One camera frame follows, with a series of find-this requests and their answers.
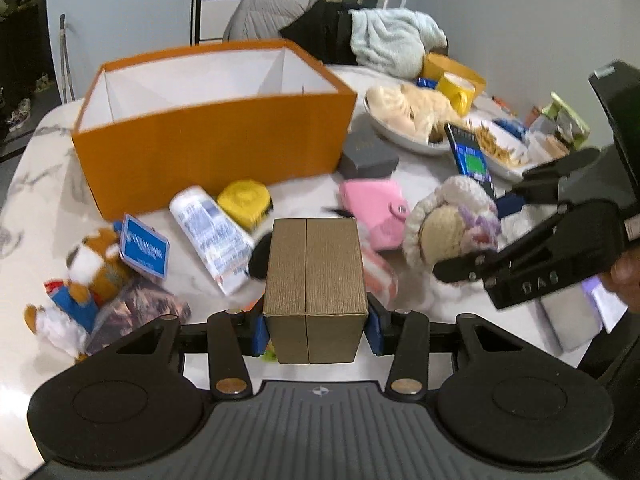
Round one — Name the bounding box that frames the gold rectangular gift box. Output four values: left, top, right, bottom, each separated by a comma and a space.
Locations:
264, 218, 368, 364

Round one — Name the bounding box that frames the crocheted sheep doll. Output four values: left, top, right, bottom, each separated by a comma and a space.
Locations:
401, 176, 501, 272

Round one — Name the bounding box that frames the white cream tube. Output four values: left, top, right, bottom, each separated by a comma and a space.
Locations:
169, 186, 254, 296

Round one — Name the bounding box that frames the anime art card pack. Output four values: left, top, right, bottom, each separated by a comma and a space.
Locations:
84, 278, 191, 356

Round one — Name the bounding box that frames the pink wallet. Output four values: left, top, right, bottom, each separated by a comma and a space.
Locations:
338, 179, 410, 252

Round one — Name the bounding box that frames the yellow tape measure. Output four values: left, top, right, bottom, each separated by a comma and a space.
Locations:
216, 179, 273, 232

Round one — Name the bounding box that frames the red panda plush toy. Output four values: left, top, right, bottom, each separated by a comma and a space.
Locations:
24, 221, 134, 360

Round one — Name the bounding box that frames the grey small box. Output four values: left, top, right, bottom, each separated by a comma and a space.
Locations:
337, 129, 399, 179

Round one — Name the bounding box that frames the white dog plush keychain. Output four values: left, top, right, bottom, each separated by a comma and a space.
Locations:
248, 222, 399, 307

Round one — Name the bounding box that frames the person right hand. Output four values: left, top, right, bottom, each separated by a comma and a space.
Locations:
611, 247, 640, 313

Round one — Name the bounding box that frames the orange crochet ball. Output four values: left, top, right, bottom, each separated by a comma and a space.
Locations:
242, 297, 264, 312

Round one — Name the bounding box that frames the white tray with fries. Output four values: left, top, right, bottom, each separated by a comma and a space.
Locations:
465, 113, 536, 183

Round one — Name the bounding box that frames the yellow mug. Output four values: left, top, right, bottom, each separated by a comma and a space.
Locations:
436, 72, 475, 117

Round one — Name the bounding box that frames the white plate with buns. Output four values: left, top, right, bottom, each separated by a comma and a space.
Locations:
364, 84, 468, 156

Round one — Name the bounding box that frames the yellow bowl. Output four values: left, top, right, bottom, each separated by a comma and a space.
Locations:
420, 52, 486, 96

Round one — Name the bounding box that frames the light blue fleece blanket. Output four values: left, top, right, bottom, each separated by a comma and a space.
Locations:
349, 8, 448, 79

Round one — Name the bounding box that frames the orange storage box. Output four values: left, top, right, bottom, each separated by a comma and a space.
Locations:
72, 40, 357, 220

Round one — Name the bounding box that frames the black garment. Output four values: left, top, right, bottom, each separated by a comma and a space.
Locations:
279, 0, 361, 65

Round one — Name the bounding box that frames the grey quilted jacket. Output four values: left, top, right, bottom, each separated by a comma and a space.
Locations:
222, 0, 310, 42

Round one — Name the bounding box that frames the white drawer cabinet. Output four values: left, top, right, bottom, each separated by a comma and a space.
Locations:
191, 0, 241, 46

